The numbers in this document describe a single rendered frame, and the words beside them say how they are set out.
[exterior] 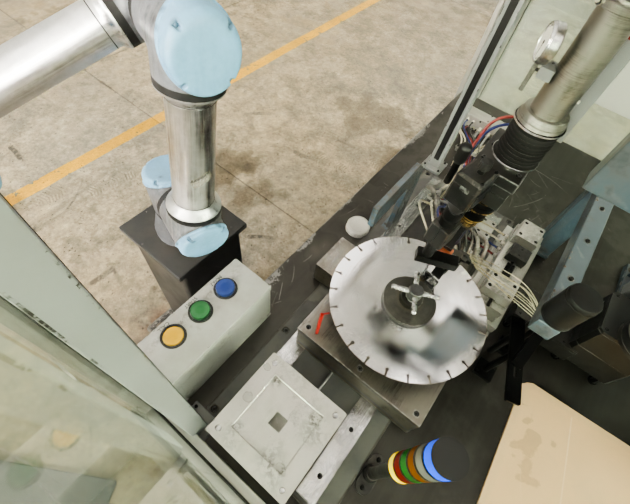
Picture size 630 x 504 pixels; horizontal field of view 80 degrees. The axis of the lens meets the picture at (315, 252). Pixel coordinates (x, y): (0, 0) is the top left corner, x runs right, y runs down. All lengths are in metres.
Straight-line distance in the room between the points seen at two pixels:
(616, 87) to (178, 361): 0.81
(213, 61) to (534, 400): 0.98
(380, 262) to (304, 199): 1.38
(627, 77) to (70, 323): 0.67
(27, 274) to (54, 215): 2.07
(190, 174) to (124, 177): 1.65
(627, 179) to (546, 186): 0.82
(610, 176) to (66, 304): 0.72
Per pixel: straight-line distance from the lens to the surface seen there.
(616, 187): 0.75
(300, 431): 0.74
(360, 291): 0.78
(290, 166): 2.33
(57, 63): 0.74
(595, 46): 0.60
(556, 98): 0.63
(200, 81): 0.61
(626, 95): 0.67
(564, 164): 1.69
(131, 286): 1.95
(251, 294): 0.82
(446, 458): 0.51
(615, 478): 1.15
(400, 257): 0.85
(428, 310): 0.80
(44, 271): 0.28
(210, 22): 0.59
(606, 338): 1.04
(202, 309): 0.80
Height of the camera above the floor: 1.63
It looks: 57 degrees down
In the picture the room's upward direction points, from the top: 11 degrees clockwise
